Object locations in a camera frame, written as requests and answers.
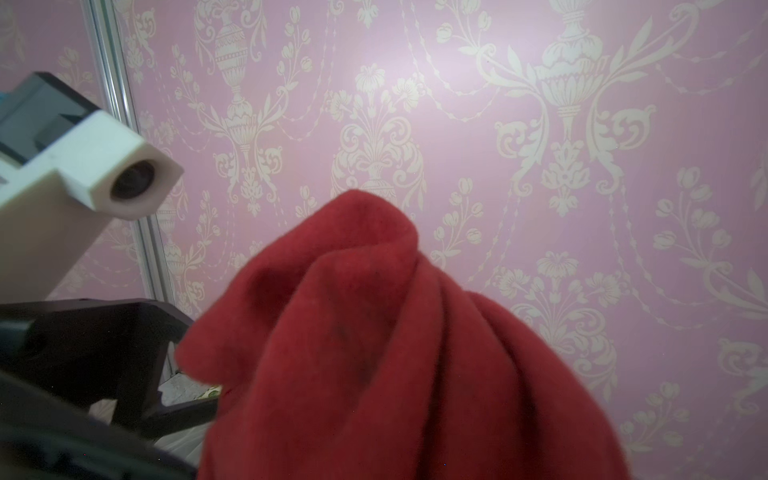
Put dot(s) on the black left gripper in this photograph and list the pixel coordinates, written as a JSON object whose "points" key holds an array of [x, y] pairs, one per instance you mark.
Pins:
{"points": [[80, 390]]}

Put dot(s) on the red fleece cloth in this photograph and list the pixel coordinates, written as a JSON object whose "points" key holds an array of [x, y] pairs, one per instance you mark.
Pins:
{"points": [[342, 352]]}

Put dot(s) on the aluminium left corner post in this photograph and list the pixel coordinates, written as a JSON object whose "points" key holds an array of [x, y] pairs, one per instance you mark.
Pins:
{"points": [[101, 21]]}

